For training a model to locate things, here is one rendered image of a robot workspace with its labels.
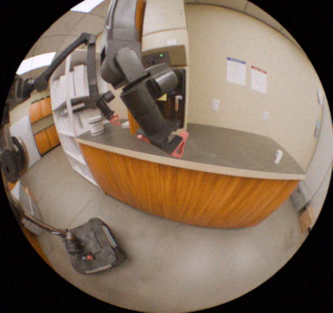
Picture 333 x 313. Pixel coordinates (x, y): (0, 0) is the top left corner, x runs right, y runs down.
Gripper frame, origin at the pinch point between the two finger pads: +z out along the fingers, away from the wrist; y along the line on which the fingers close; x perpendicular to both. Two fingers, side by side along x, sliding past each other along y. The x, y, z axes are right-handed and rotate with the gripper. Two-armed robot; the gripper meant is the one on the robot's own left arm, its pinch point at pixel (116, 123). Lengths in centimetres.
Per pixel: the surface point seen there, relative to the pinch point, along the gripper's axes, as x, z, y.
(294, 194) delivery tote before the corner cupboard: -94, 159, -235
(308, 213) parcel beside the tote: -53, 121, -267
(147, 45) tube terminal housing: -48, -37, -8
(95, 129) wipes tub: 14.8, -2.4, 23.9
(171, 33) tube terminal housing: -58, -40, -23
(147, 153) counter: 2.8, 10.8, -33.0
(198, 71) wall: -89, -1, -17
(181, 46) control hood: -44, -26, -35
